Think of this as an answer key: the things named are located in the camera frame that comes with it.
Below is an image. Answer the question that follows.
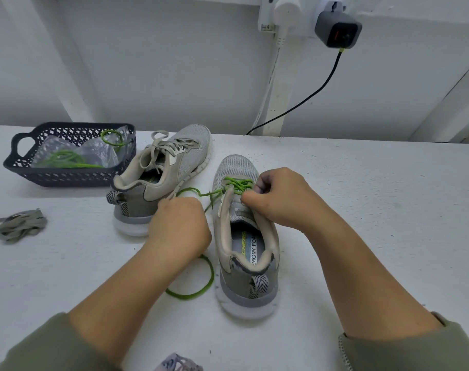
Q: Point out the person's right hand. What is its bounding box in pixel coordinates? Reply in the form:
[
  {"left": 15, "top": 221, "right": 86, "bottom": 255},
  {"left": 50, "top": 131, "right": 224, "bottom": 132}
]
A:
[{"left": 241, "top": 167, "right": 345, "bottom": 235}]

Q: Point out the person's left hand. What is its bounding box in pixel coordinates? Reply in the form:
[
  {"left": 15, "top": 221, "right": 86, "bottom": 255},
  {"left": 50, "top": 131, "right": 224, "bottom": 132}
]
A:
[{"left": 144, "top": 195, "right": 212, "bottom": 263}]

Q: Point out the gray sneaker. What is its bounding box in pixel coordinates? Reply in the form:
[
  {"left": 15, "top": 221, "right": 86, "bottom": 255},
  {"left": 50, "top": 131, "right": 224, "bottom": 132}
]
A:
[
  {"left": 212, "top": 154, "right": 282, "bottom": 320},
  {"left": 106, "top": 124, "right": 213, "bottom": 237}
]

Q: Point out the green shoelace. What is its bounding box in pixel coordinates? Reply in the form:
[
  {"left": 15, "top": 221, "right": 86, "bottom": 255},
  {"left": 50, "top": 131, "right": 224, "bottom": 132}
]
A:
[
  {"left": 41, "top": 129, "right": 127, "bottom": 169},
  {"left": 165, "top": 177, "right": 255, "bottom": 300}
]

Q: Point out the beige shoelace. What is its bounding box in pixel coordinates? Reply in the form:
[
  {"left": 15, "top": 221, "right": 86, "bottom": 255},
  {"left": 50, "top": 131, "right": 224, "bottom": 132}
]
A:
[
  {"left": 0, "top": 208, "right": 48, "bottom": 244},
  {"left": 145, "top": 132, "right": 200, "bottom": 171}
]

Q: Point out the clear plastic bag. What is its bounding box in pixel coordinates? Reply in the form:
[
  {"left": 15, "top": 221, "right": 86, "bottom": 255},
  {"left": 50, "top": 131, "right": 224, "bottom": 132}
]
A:
[{"left": 32, "top": 127, "right": 134, "bottom": 169}]

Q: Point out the person's left forearm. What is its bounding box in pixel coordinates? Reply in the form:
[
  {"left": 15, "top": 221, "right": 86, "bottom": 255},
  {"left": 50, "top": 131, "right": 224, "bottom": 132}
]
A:
[{"left": 0, "top": 242, "right": 191, "bottom": 371}]

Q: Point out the person's right forearm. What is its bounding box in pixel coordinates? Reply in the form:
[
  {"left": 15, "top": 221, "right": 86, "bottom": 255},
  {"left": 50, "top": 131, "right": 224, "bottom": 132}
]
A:
[{"left": 310, "top": 212, "right": 469, "bottom": 371}]

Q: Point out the gray patterned garment piece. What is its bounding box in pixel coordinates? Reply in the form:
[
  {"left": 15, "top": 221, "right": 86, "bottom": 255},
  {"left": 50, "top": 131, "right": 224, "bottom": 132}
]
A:
[{"left": 156, "top": 352, "right": 205, "bottom": 371}]

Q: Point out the dark plastic lattice basket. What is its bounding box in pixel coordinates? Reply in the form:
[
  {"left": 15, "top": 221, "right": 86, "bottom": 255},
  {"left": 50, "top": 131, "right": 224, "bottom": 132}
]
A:
[{"left": 3, "top": 122, "right": 137, "bottom": 188}]

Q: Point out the gray charger adapter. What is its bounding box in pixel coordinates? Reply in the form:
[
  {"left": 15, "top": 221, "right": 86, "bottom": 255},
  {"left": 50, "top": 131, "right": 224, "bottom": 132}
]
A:
[{"left": 315, "top": 10, "right": 363, "bottom": 49}]

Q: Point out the white plug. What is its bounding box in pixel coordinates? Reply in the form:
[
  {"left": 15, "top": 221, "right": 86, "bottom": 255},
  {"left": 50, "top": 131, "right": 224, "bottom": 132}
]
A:
[{"left": 273, "top": 0, "right": 303, "bottom": 29}]

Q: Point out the black cable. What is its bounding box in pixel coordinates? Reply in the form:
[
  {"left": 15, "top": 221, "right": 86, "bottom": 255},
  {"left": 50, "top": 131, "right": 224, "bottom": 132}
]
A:
[{"left": 245, "top": 48, "right": 345, "bottom": 136}]

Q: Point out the white cable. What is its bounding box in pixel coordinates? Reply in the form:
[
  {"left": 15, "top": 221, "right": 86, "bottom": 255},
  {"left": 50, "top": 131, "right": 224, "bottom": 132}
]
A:
[{"left": 252, "top": 28, "right": 287, "bottom": 134}]

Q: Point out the white wall socket plate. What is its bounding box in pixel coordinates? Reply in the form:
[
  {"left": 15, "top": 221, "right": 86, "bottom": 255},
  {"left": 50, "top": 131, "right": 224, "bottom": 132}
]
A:
[{"left": 258, "top": 0, "right": 359, "bottom": 36}]

